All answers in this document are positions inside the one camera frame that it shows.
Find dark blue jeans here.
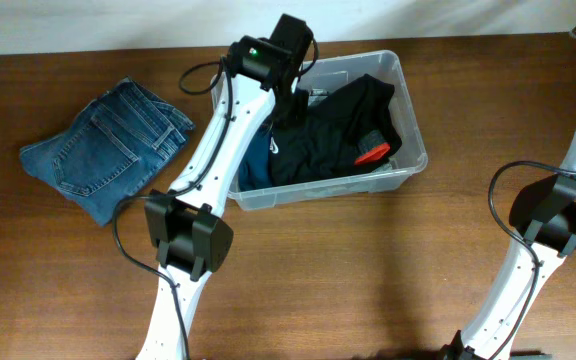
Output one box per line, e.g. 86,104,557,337
19,77,195,226

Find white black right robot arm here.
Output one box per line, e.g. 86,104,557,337
438,25,576,359

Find dark blue shirt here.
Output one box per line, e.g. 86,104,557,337
238,123,273,192

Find black garment with red trim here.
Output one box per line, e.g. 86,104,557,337
307,73,403,176

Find black Nike garment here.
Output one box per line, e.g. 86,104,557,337
269,110,362,186

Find clear plastic storage bin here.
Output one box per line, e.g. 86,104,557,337
227,50,428,211

